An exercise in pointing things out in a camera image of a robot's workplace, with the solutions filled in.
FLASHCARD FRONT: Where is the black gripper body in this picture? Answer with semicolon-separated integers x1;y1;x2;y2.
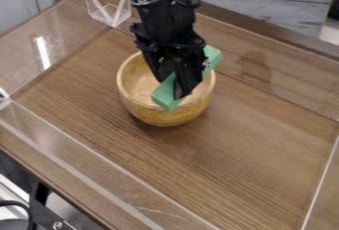
130;23;207;66

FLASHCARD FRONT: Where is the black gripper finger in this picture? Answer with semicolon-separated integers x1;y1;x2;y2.
174;55;206;99
143;52;174;82

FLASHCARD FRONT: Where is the green rectangular block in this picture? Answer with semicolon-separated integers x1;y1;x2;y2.
151;46;223;111

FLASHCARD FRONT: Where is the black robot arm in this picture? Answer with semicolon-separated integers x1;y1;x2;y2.
130;0;207;99

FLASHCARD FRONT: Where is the brown wooden bowl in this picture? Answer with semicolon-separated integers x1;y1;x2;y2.
116;52;216;127

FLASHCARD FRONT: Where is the clear acrylic tray wall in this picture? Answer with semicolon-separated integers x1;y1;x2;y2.
0;88;219;230

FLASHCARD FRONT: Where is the black table leg bracket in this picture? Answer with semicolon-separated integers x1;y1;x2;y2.
28;182;78;230

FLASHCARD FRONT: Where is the black cable under table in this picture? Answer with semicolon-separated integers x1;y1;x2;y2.
0;199;37;230

